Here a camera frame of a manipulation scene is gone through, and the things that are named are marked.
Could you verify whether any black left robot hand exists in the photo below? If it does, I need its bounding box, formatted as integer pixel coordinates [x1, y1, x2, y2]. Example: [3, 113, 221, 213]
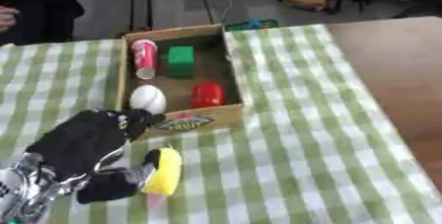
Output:
[24, 108, 170, 205]

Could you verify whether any yellow soft toy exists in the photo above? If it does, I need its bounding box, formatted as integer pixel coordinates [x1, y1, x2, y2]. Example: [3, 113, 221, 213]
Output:
[139, 146, 185, 197]

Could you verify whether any tan cardboard box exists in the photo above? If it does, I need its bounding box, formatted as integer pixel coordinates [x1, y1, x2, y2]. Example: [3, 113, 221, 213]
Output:
[113, 24, 246, 138]

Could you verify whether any pink cylindrical can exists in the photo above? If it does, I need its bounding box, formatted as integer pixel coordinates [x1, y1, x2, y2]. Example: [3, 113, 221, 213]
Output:
[129, 38, 159, 81]

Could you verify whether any green block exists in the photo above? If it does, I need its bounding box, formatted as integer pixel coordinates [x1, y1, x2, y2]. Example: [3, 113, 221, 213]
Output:
[164, 45, 197, 80]

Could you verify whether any red toy fruit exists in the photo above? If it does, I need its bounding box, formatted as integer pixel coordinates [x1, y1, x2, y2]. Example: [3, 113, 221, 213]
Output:
[187, 81, 228, 110]

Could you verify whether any person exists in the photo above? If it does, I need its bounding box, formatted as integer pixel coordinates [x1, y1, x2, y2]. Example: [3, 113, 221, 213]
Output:
[0, 0, 87, 46]

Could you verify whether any person's hand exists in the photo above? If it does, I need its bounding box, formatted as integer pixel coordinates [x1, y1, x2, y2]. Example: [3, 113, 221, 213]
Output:
[0, 5, 21, 34]

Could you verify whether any teal object behind table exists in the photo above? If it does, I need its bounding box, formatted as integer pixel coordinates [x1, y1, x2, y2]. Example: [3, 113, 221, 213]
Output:
[222, 18, 280, 33]

